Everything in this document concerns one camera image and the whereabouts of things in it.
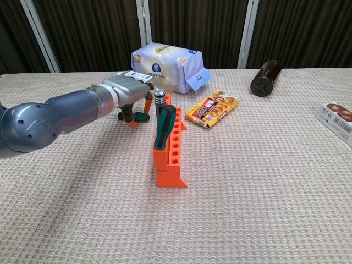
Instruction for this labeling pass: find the lavender soft package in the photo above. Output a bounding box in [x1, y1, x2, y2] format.
[130, 42, 213, 95]

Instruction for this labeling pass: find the green black striped screwdriver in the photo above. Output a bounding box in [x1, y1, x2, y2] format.
[117, 111, 151, 123]

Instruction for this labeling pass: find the dark pleated curtain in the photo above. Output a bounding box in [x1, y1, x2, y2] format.
[32, 0, 144, 73]
[148, 0, 250, 69]
[0, 0, 53, 75]
[246, 0, 352, 69]

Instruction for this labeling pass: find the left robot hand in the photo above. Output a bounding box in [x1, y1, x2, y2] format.
[103, 75, 155, 129]

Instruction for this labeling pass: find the long white cookie box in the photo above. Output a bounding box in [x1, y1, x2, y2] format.
[314, 102, 352, 149]

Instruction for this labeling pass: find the black metal-handled precision screwdriver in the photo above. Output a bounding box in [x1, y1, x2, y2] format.
[153, 88, 167, 130]

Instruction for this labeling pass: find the large teal-handled screwdriver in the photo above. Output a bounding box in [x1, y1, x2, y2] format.
[153, 104, 177, 151]

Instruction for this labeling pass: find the beige woven table cloth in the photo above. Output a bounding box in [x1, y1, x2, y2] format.
[0, 67, 352, 264]

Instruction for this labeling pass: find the white metal frame post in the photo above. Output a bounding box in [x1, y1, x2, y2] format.
[236, 0, 261, 69]
[136, 0, 153, 47]
[19, 0, 61, 73]

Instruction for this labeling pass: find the clear bottle with blue label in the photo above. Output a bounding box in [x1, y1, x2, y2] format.
[115, 70, 166, 98]

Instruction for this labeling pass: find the orange test tube rack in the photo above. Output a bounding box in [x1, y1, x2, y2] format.
[152, 93, 189, 189]

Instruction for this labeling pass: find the yellow curry box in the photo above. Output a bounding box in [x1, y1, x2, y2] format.
[184, 90, 240, 129]

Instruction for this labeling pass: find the brown glass bottle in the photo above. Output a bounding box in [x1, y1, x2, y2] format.
[250, 59, 284, 97]

